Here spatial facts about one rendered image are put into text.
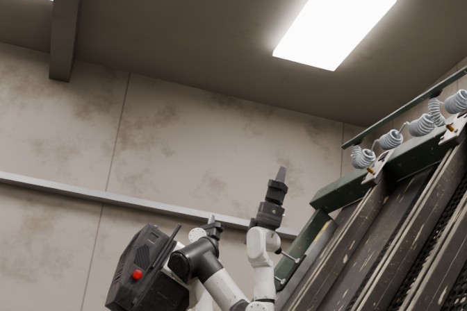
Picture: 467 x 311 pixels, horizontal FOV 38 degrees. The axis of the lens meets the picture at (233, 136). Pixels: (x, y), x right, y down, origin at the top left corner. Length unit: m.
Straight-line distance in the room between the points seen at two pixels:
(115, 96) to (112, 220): 1.29
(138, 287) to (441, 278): 1.01
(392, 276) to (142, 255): 0.84
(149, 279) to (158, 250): 0.11
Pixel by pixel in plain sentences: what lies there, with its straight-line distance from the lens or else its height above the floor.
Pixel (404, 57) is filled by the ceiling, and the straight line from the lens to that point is 6.32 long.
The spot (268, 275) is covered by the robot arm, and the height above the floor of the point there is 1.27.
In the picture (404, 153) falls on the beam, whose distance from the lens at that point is 2.76.
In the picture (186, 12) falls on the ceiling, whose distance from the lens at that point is 5.95.
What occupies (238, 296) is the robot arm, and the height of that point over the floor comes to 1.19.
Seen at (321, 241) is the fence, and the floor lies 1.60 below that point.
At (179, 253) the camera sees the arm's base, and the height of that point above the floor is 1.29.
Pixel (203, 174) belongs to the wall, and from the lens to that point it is 6.79.
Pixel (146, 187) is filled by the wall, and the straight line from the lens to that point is 6.63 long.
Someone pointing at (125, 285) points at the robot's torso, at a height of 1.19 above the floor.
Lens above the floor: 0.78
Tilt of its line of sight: 24 degrees up
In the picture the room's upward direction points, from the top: 7 degrees clockwise
